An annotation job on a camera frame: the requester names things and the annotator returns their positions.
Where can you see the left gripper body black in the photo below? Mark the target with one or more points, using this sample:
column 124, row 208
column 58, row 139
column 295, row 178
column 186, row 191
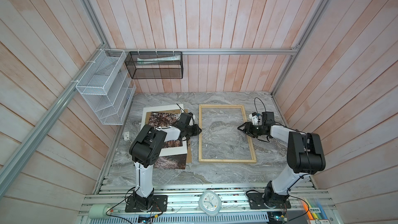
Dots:
column 190, row 130

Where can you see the brown frame backing board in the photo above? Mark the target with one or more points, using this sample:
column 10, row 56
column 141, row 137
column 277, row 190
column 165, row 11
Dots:
column 189, row 154

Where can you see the autumn forest photo print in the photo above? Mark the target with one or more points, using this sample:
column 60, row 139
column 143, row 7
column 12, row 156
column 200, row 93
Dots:
column 157, row 119

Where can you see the light wooden picture frame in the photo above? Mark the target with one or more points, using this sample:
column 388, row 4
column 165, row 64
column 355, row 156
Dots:
column 249, row 139

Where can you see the black wire mesh basket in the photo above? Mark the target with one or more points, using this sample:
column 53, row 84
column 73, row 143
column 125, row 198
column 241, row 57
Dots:
column 153, row 71

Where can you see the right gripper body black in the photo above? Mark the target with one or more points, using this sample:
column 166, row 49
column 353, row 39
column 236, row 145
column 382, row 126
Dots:
column 256, row 130

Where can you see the paper in black basket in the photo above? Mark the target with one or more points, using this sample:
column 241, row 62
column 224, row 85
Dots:
column 167, row 60

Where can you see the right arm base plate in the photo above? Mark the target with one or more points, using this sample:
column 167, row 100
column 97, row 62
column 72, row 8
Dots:
column 256, row 201

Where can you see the white round timer clock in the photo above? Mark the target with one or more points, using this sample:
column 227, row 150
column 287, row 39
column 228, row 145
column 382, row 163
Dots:
column 210, row 203

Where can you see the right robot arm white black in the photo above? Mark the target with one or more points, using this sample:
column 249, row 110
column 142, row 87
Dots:
column 305, row 157

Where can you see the coloured markers tray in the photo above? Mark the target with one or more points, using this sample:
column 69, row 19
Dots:
column 315, row 212

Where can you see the white photo mat board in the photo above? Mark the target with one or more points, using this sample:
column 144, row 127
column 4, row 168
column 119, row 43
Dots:
column 166, row 151

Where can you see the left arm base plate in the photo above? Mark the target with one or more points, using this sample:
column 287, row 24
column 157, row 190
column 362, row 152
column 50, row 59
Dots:
column 137, row 203

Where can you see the white wire mesh shelf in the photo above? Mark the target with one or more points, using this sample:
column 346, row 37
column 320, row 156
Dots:
column 107, row 87

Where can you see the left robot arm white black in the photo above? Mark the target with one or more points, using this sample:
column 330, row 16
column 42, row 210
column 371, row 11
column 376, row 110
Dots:
column 146, row 148

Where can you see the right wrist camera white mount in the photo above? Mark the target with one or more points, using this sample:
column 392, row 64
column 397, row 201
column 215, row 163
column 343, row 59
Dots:
column 255, row 118

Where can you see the small white box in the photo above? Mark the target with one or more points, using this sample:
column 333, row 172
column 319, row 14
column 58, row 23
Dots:
column 126, row 136

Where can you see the pale green emergency button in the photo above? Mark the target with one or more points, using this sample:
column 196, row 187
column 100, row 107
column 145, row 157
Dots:
column 100, row 211

